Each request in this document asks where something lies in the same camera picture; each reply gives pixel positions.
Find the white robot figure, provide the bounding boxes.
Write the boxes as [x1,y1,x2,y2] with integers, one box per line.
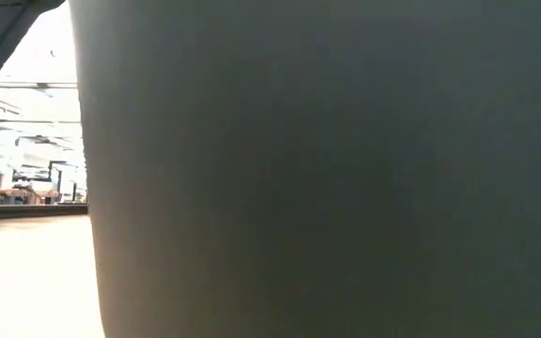
[0,130,25,206]

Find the blue plastic bin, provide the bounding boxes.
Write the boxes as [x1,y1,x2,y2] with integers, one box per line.
[67,0,541,338]

